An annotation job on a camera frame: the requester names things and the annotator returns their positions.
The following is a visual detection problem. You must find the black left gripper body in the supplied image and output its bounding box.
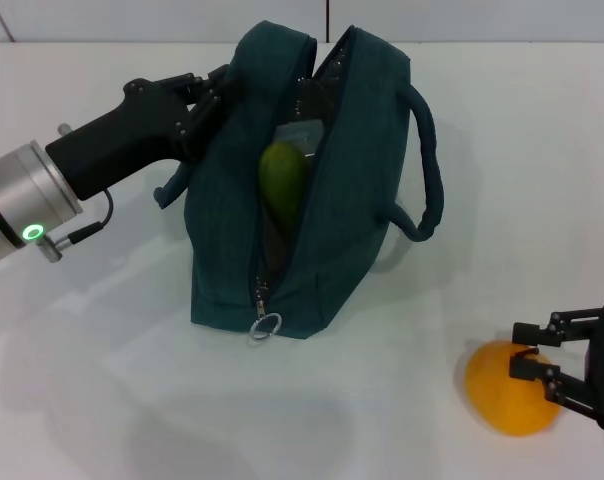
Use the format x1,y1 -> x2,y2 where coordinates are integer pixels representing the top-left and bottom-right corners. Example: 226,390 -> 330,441
44,77 -> 194,202

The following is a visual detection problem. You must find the orange yellow pear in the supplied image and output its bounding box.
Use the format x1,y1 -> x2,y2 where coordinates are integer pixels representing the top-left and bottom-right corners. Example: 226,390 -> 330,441
463,339 -> 563,438

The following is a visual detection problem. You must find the green cucumber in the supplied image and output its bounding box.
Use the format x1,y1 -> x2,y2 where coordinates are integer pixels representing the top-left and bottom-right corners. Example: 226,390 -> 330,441
258,140 -> 309,232

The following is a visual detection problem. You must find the clear plastic food container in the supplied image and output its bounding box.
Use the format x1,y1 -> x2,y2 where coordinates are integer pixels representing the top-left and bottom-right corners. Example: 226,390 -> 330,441
274,117 -> 329,162

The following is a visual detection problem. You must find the dark teal insulated bag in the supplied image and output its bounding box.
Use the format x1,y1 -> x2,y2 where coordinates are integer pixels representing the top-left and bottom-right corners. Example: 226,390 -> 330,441
153,19 -> 446,342

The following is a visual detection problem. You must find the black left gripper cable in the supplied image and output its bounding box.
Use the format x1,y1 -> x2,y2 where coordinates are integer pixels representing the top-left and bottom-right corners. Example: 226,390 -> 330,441
66,189 -> 115,245

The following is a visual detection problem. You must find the metal zipper pull ring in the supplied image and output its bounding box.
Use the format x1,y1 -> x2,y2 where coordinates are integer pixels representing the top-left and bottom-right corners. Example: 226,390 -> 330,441
248,280 -> 284,347

